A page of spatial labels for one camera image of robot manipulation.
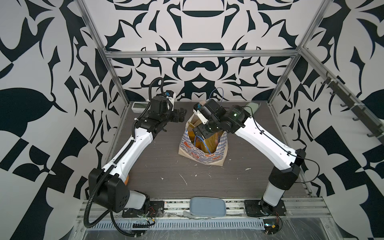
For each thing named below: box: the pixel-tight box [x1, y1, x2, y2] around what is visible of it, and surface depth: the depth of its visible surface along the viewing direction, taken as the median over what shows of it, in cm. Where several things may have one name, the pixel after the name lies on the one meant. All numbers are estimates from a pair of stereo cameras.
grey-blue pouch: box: [183, 196, 227, 219], surface depth 74 cm
